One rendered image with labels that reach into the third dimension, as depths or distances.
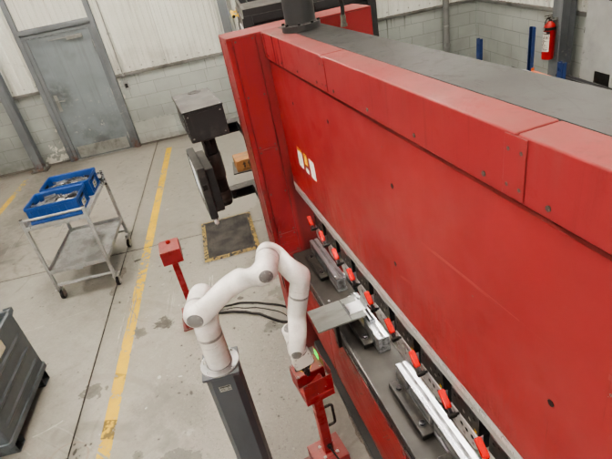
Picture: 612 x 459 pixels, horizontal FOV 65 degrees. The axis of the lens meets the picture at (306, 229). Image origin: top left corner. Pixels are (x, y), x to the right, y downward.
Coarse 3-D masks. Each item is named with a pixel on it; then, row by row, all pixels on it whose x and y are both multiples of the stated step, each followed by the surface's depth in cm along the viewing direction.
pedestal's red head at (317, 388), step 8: (312, 368) 249; (320, 368) 249; (328, 368) 240; (296, 376) 246; (304, 376) 247; (312, 376) 249; (320, 376) 248; (328, 376) 240; (296, 384) 252; (304, 384) 249; (312, 384) 238; (320, 384) 240; (328, 384) 243; (304, 392) 238; (312, 392) 240; (320, 392) 243; (328, 392) 245; (304, 400) 245; (312, 400) 243; (320, 400) 245
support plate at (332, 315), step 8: (328, 304) 256; (336, 304) 255; (344, 304) 254; (312, 312) 253; (320, 312) 252; (328, 312) 251; (336, 312) 250; (344, 312) 249; (360, 312) 247; (312, 320) 248; (320, 320) 247; (328, 320) 246; (336, 320) 245; (344, 320) 244; (352, 320) 243; (320, 328) 242; (328, 328) 241
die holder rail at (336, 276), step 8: (312, 240) 319; (312, 248) 317; (320, 248) 311; (320, 256) 302; (328, 256) 301; (328, 264) 293; (328, 272) 296; (336, 272) 285; (336, 280) 279; (344, 280) 283; (336, 288) 285; (344, 288) 284
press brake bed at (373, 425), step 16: (320, 304) 287; (320, 336) 326; (320, 352) 358; (336, 352) 284; (336, 368) 301; (352, 368) 252; (336, 384) 330; (352, 384) 266; (368, 384) 230; (352, 400) 281; (368, 400) 239; (352, 416) 306; (368, 416) 252; (384, 416) 217; (368, 432) 294; (384, 432) 226; (368, 448) 286; (384, 448) 238; (400, 448) 207
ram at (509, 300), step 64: (320, 128) 212; (384, 128) 147; (320, 192) 247; (384, 192) 162; (448, 192) 121; (384, 256) 182; (448, 256) 132; (512, 256) 104; (576, 256) 85; (448, 320) 145; (512, 320) 111; (576, 320) 90; (512, 384) 121; (576, 384) 96; (576, 448) 103
